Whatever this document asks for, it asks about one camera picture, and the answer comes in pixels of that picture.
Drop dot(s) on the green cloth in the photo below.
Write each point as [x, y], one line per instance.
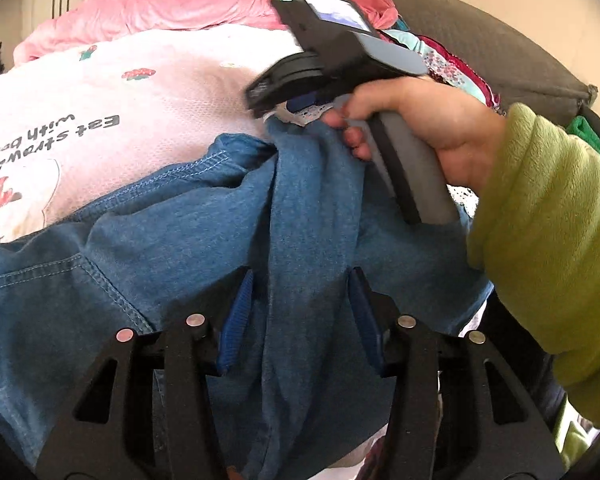
[595, 140]

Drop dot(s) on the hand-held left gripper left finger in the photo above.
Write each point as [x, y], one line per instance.
[237, 322]

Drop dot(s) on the person's right hand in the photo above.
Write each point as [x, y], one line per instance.
[430, 115]

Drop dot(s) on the pile of colourful clothes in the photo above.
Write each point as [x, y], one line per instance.
[450, 67]

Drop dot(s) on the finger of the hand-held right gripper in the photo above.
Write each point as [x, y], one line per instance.
[285, 82]

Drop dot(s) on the grey padded headboard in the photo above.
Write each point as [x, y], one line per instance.
[510, 55]

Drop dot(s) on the pink quilt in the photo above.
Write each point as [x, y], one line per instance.
[145, 10]

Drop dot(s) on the blue denim pants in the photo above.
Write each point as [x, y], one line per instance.
[290, 230]

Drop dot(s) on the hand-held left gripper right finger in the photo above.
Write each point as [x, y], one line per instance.
[366, 322]

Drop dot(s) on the pink strawberry printed blanket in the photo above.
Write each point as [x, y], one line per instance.
[145, 105]

